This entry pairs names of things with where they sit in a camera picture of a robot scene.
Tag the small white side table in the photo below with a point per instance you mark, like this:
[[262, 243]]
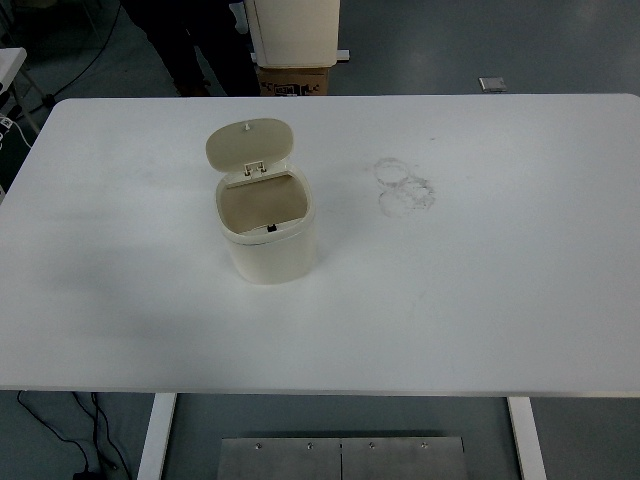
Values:
[[10, 65]]

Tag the cardboard box with black print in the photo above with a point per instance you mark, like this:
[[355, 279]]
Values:
[[292, 80]]

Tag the large cream plastic container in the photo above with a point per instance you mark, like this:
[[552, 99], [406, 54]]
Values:
[[295, 30]]

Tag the person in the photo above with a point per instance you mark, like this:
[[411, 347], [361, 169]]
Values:
[[200, 40]]

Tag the grey metal plate with screws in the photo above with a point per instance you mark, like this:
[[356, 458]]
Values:
[[345, 460]]

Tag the white table leg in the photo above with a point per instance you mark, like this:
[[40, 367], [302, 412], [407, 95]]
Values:
[[156, 440], [527, 440]]

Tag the cream trash bin with lid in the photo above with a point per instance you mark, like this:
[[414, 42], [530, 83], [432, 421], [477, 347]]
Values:
[[272, 255]]

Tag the grey floor socket plate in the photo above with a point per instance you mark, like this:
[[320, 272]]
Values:
[[492, 83]]

